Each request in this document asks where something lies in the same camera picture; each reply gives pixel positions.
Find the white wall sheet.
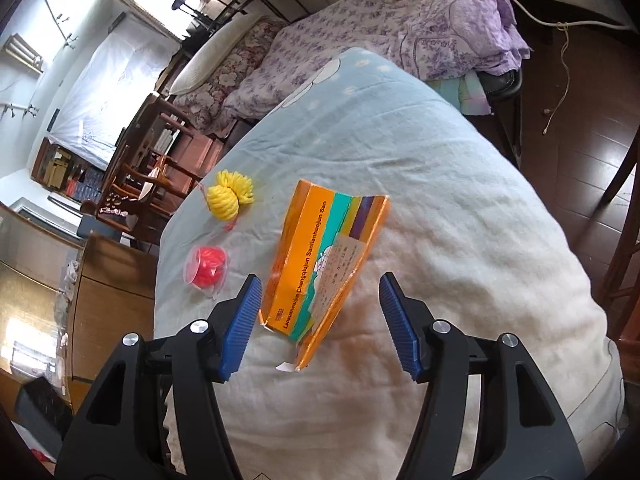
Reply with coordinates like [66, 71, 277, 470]
[47, 25, 181, 171]

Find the yellow yarn ball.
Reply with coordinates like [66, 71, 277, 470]
[202, 169, 257, 233]

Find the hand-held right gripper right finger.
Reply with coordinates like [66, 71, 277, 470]
[378, 272, 586, 480]

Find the purple crumpled cloth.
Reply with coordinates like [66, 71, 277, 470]
[400, 0, 531, 81]

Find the white cable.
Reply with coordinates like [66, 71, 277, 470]
[507, 0, 633, 136]

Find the orange cardboard box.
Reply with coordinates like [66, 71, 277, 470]
[258, 179, 391, 373]

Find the dark floral bedding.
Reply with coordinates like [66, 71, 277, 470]
[172, 15, 288, 136]

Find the wooden chair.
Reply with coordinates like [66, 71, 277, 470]
[117, 92, 201, 166]
[125, 152, 203, 213]

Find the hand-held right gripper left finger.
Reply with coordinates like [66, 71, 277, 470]
[56, 274, 263, 480]

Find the wooden cabinet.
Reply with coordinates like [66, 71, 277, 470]
[65, 232, 161, 411]

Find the purple floral bedsheet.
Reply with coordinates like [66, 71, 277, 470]
[222, 0, 501, 136]

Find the wooden shelf with boxes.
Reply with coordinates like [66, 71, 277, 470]
[32, 137, 108, 203]

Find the black box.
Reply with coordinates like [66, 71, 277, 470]
[15, 375, 73, 461]

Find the white pillow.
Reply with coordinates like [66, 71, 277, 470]
[167, 10, 261, 96]

